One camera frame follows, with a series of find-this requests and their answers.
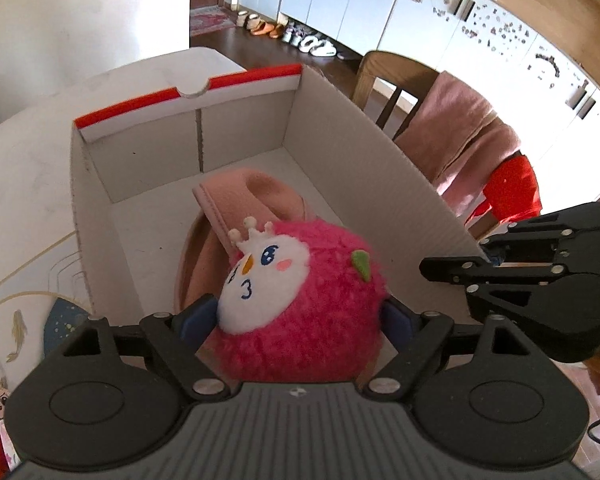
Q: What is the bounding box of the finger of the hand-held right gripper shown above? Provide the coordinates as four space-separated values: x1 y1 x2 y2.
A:
481 202 600 274
419 255 572 320

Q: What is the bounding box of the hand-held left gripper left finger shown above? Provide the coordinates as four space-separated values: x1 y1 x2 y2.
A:
55 296 233 403

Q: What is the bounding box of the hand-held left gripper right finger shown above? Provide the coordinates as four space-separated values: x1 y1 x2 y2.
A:
362 297 536 403

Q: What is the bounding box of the pink plush toy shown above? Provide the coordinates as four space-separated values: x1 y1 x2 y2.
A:
202 216 388 383

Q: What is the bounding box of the red white cardboard box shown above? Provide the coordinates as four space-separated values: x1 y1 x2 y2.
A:
70 64 491 328

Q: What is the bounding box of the red cloth on chair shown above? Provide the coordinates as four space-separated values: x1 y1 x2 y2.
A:
467 155 543 226

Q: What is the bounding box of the pink towel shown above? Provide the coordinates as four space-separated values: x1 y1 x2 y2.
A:
395 71 523 221

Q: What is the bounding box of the pink slipper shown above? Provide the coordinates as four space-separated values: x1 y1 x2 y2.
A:
174 169 326 313

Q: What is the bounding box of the white sticker-covered cabinet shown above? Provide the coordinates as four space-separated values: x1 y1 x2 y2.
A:
377 0 600 201

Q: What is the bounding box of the wooden chair with towel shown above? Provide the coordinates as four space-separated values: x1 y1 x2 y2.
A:
352 51 501 241

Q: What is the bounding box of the row of shoes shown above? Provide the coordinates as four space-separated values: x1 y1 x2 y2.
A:
235 10 339 59

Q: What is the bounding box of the patterned pink rug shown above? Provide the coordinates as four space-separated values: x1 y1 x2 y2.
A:
189 5 237 37

